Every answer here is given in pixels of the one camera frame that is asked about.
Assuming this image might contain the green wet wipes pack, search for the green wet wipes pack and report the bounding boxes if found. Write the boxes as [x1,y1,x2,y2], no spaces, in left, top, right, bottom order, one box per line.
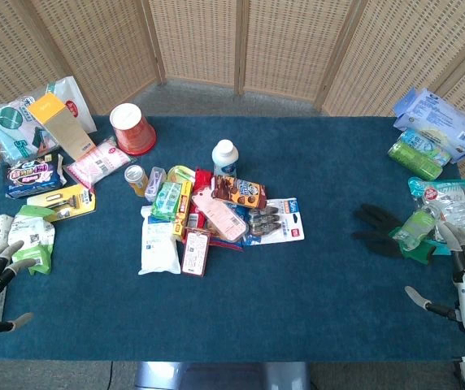
[151,181,183,223]

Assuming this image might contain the white bag with red logo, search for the white bag with red logo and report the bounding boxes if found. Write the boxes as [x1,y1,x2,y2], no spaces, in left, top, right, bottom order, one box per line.
[43,76,98,135]

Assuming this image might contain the dark red white box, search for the dark red white box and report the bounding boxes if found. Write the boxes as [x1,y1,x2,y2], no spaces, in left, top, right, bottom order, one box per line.
[180,227,211,278]

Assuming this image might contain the green white tissue pack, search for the green white tissue pack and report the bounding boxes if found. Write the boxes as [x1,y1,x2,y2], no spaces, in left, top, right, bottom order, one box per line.
[7,205,56,276]

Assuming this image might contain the yellow drink can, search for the yellow drink can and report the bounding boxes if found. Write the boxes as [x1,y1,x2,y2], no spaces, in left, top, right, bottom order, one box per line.
[124,164,149,198]

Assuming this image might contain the red snack bag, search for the red snack bag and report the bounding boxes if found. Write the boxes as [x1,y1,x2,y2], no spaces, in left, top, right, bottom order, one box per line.
[185,167,245,252]

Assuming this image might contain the brown chocolate cookie pack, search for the brown chocolate cookie pack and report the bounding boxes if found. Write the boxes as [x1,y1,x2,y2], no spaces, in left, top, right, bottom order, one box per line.
[211,175,267,210]

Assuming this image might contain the green drink can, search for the green drink can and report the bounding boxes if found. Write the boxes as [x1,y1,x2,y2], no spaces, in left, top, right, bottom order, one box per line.
[387,141,445,181]

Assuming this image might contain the clear purple razor case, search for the clear purple razor case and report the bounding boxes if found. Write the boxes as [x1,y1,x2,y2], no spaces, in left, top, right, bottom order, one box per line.
[144,166,167,203]

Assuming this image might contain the binder clips blister card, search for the binder clips blister card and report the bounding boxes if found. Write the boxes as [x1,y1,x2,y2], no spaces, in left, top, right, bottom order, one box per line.
[241,197,306,247]

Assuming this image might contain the yellow razor blister pack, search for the yellow razor blister pack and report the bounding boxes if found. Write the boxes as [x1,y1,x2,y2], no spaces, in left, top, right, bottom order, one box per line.
[26,184,98,223]

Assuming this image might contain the yellow slim box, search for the yellow slim box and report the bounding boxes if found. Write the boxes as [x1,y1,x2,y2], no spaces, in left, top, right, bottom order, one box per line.
[172,180,193,243]

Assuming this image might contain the teal floss pick bag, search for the teal floss pick bag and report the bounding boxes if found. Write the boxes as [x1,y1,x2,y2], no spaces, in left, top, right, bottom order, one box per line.
[407,176,465,257]

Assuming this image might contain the pink tag card pack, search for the pink tag card pack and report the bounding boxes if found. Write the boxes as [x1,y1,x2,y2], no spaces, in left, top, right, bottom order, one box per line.
[191,185,250,243]

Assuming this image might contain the orange and tan box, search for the orange and tan box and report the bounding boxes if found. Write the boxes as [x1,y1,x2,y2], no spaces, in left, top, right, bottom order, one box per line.
[27,92,97,161]

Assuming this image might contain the pink white cotton pad pack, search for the pink white cotton pad pack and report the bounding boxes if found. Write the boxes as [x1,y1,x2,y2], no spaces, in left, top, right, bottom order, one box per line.
[64,136,133,193]

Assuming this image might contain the white plastic milk bottle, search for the white plastic milk bottle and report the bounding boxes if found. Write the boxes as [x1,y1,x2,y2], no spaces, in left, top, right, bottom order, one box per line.
[211,139,240,179]

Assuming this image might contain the white pouch with blue print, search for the white pouch with blue print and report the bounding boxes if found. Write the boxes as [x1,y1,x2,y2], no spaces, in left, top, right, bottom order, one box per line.
[137,205,182,276]

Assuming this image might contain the dark blue sanitary pad pack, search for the dark blue sanitary pad pack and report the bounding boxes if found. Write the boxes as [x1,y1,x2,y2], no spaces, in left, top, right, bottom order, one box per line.
[3,151,67,200]

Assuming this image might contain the yellow green toothbrush pack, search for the yellow green toothbrush pack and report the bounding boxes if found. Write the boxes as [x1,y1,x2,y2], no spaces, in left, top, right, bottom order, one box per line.
[166,164,197,184]

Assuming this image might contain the light blue drink can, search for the light blue drink can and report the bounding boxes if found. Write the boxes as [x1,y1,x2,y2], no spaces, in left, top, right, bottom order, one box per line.
[398,128,454,167]

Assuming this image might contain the woven bamboo folding screen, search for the woven bamboo folding screen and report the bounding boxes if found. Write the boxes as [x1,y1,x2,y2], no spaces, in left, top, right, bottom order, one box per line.
[0,0,465,228]

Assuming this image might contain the clear green plastic bottle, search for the clear green plastic bottle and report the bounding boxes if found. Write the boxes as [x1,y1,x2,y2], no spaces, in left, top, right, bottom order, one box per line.
[392,202,441,252]

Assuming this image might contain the blue felt table cover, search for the blue felt table cover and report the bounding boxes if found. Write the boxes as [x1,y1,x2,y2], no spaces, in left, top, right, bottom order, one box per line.
[0,115,465,362]

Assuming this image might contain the blue wet wipes pack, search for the blue wet wipes pack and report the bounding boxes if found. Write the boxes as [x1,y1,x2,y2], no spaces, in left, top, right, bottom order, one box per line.
[392,87,465,164]

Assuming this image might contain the green towel plastic bag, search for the green towel plastic bag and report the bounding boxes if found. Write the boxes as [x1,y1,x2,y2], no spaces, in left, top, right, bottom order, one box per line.
[0,95,59,165]

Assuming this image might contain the green glove header card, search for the green glove header card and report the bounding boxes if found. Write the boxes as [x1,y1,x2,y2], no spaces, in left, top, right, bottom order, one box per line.
[388,227,437,266]

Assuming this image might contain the black work gloves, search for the black work gloves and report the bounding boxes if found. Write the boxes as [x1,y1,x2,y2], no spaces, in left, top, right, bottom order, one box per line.
[351,203,405,259]

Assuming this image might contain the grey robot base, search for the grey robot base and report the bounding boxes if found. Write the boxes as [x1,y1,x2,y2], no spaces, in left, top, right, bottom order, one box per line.
[134,360,311,390]

